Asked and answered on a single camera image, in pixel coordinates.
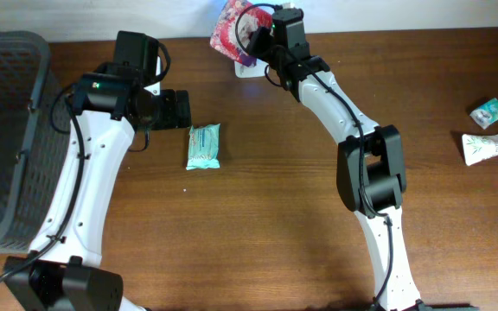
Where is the green tissue pack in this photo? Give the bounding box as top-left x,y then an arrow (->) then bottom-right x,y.
469,98 -> 498,130

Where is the white tube with brown cap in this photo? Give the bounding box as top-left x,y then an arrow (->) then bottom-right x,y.
462,134 -> 498,166

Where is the white barcode scanner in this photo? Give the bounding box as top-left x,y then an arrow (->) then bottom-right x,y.
234,60 -> 267,79

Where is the teal wet wipes pack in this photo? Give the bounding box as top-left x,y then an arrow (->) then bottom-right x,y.
186,124 -> 220,170

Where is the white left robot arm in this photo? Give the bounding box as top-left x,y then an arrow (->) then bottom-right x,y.
0,57 -> 191,310

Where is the red purple floral package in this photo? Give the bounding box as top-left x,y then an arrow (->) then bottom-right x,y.
210,0 -> 271,67

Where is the dark grey plastic basket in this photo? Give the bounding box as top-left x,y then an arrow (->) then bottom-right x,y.
0,31 -> 69,253

